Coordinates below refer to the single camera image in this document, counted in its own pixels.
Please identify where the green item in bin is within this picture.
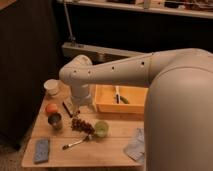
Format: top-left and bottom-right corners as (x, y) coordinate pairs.
(120, 96), (129, 104)

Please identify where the brown chocolate bar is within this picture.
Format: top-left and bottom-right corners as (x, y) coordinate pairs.
(62, 101), (73, 118)

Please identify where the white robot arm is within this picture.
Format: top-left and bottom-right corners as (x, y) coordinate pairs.
(59, 48), (213, 171)

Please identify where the blue sponge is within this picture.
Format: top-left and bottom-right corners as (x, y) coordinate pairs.
(33, 139), (50, 164)

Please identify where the upper shelf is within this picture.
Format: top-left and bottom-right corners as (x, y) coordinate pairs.
(57, 0), (213, 19)

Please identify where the metal cup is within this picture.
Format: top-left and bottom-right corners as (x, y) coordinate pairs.
(48, 113), (63, 130)

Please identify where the green plastic cup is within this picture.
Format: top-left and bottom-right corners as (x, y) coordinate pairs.
(94, 121), (109, 138)

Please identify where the metal spoon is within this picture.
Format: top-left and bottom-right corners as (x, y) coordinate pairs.
(62, 135), (92, 150)

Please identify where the grey metal rail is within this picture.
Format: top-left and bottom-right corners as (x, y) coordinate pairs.
(61, 42), (142, 62)

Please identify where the white paper cup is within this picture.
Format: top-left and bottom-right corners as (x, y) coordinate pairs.
(44, 79), (59, 97)

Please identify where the bunch of grapes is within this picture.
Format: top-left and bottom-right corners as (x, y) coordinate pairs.
(71, 118), (95, 134)

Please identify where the orange fruit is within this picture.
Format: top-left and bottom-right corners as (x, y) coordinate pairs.
(45, 103), (58, 116)

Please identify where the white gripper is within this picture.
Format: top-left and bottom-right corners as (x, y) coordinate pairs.
(70, 84), (92, 112)

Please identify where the white utensil in bin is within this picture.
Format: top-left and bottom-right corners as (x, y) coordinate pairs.
(115, 86), (120, 104)

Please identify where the yellow plastic bin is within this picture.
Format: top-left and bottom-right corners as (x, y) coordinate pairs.
(94, 85), (148, 114)

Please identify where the blue grey cloth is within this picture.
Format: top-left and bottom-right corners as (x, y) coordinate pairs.
(123, 128), (145, 164)

